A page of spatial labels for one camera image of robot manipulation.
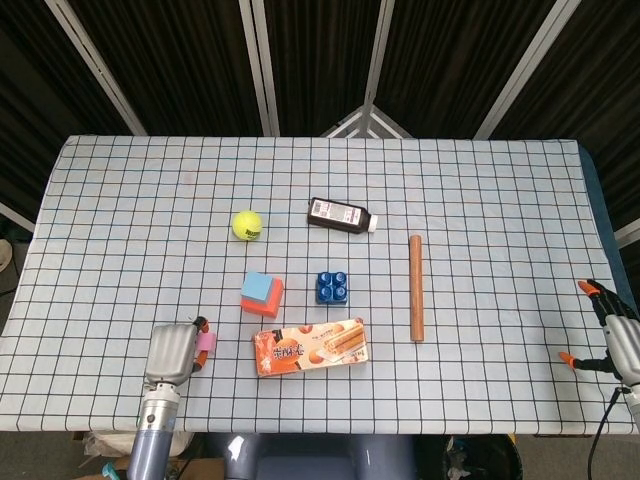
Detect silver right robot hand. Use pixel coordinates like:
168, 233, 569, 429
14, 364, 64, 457
558, 278, 640, 389

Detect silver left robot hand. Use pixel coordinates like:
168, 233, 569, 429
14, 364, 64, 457
144, 315, 211, 389

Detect medium blue foam cube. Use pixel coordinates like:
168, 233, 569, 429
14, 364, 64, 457
240, 272, 275, 307

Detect large orange foam cube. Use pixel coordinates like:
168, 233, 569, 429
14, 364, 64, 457
240, 276, 285, 320

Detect brown cardboard box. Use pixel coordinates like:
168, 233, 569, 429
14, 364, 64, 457
79, 452, 226, 480

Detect orange egg roll box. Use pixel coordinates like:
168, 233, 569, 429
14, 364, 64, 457
251, 317, 372, 379

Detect dark blue table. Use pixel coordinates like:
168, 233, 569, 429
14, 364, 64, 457
578, 142, 627, 301

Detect yellow tennis ball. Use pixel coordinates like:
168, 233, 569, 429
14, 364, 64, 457
231, 209, 264, 243

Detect black waste bin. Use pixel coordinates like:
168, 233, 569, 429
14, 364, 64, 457
439, 434, 524, 480

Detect grey-blue robot torso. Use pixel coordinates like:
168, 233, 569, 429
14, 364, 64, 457
199, 432, 416, 480

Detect blue studded toy brick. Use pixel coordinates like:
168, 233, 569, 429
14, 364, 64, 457
314, 271, 350, 305

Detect wooden rolling pin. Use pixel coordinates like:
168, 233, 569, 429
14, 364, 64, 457
408, 234, 426, 343

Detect brown bottle white cap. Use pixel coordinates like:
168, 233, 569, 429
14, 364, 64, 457
306, 197, 379, 235

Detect checked light blue tablecloth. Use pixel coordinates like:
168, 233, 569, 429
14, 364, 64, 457
0, 134, 640, 435

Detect dark folding screen white frames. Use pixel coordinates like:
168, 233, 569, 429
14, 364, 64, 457
0, 0, 640, 251

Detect black right hand cable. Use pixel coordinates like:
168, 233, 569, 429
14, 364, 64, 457
589, 387, 624, 480

